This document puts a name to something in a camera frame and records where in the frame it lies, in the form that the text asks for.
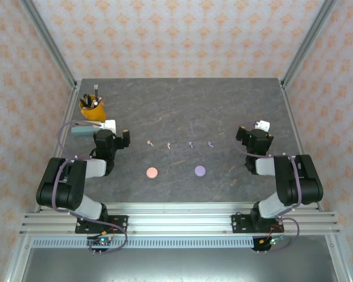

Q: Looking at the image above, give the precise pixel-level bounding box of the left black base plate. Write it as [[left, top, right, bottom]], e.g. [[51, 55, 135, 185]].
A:
[[75, 214, 129, 234]]

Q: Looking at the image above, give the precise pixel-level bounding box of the aluminium frame post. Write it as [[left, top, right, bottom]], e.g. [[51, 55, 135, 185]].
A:
[[281, 0, 339, 89], [19, 0, 79, 90]]

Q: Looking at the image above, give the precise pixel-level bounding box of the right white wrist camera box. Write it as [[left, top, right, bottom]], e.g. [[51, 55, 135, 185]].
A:
[[254, 119, 271, 132]]

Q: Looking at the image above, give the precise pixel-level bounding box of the grey metal shelf panel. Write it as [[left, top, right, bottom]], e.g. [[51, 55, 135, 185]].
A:
[[20, 248, 342, 282]]

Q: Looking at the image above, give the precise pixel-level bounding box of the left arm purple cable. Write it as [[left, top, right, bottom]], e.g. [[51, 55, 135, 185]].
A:
[[51, 119, 129, 255]]

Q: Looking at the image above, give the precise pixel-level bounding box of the orange pen cup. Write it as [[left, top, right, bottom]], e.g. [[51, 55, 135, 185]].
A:
[[79, 98, 107, 123]]

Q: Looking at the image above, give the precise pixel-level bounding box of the slotted grey cable duct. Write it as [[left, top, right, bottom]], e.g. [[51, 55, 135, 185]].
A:
[[31, 238, 261, 249]]

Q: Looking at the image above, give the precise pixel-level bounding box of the aluminium frame leg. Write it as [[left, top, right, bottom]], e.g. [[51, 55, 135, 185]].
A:
[[4, 234, 33, 282], [325, 234, 353, 282]]

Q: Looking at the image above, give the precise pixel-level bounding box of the aluminium mounting rail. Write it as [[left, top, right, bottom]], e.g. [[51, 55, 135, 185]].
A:
[[19, 202, 341, 236]]

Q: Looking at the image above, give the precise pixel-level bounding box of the teal beige stapler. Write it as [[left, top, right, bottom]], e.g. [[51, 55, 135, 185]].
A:
[[71, 119, 102, 136]]

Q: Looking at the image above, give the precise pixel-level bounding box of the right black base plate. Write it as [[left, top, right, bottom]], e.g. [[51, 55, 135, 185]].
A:
[[231, 213, 284, 234]]

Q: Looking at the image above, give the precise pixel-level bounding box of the aluminium table side rail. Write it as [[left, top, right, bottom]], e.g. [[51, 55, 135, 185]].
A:
[[34, 85, 81, 214], [281, 82, 324, 212]]

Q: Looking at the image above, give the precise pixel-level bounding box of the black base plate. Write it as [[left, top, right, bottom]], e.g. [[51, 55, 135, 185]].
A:
[[75, 214, 129, 234], [231, 213, 284, 234]]

